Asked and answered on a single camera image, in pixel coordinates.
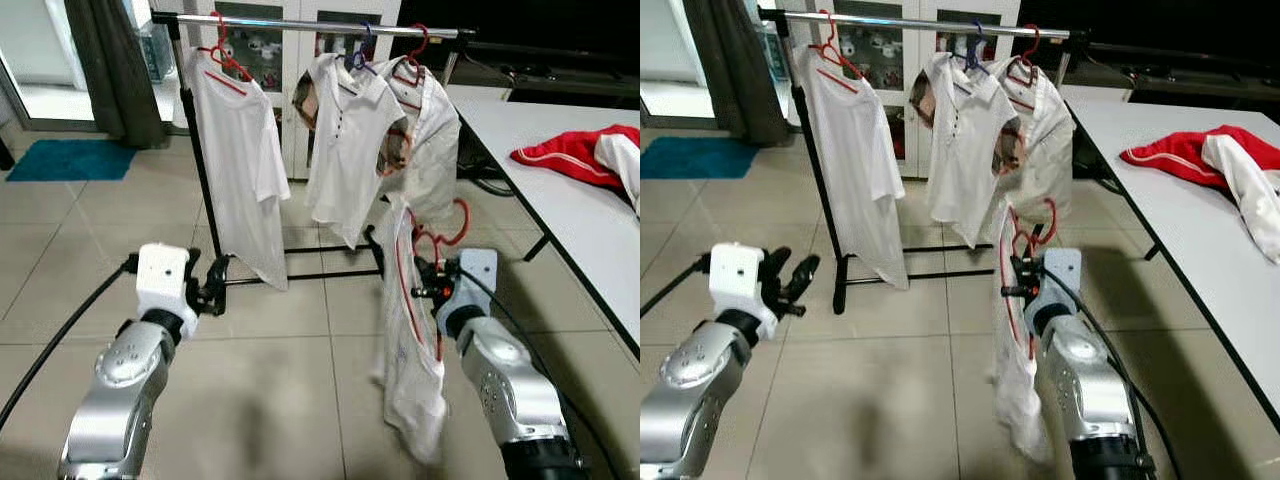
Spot large white table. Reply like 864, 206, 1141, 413
445, 95, 641, 361
1065, 98, 1280, 436

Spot teal floor mat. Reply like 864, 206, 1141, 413
5, 138, 136, 183
640, 138, 761, 181

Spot black clothes rack chrome rail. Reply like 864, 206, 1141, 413
150, 10, 476, 293
758, 8, 1089, 315

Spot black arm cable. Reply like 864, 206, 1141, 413
1045, 265, 1181, 480
640, 255, 713, 319
0, 255, 141, 431
455, 265, 601, 480

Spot white shirt with red print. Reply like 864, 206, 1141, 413
985, 200, 1051, 466
372, 200, 451, 466

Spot white framed glass door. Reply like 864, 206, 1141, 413
0, 0, 86, 129
640, 0, 706, 121

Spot cream jacket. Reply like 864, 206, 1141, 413
385, 55, 463, 226
1000, 55, 1079, 226

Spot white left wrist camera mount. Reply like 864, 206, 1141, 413
135, 243, 193, 313
708, 243, 781, 341

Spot dark television bench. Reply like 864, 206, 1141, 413
450, 70, 641, 101
1080, 60, 1280, 106

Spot red garment with white stripe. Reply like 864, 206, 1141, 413
1120, 125, 1280, 191
510, 124, 641, 193

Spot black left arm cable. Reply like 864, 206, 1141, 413
640, 255, 713, 319
0, 255, 141, 431

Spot plain white shirt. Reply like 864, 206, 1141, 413
183, 45, 293, 291
795, 45, 911, 291

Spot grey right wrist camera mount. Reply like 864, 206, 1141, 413
445, 249, 499, 339
1030, 248, 1083, 331

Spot large black television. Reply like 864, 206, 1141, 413
1020, 0, 1280, 71
400, 0, 641, 76

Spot white polo shirt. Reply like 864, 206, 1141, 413
292, 52, 411, 249
910, 52, 1026, 249

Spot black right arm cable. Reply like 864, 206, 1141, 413
1045, 265, 1181, 480
455, 265, 601, 480

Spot dark grey curtain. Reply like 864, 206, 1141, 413
65, 0, 171, 149
683, 0, 791, 149

